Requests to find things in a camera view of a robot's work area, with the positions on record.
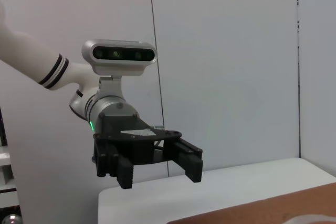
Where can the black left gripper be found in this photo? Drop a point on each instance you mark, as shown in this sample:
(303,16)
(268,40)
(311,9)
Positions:
(123,142)

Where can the brown cardboard box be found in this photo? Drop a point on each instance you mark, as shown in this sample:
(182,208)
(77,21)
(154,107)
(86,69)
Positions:
(275,205)

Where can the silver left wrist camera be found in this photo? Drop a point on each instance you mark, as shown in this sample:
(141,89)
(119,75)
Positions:
(118,54)

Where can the shiny metal ball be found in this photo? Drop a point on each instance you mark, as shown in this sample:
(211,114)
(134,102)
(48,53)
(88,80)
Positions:
(15,220)

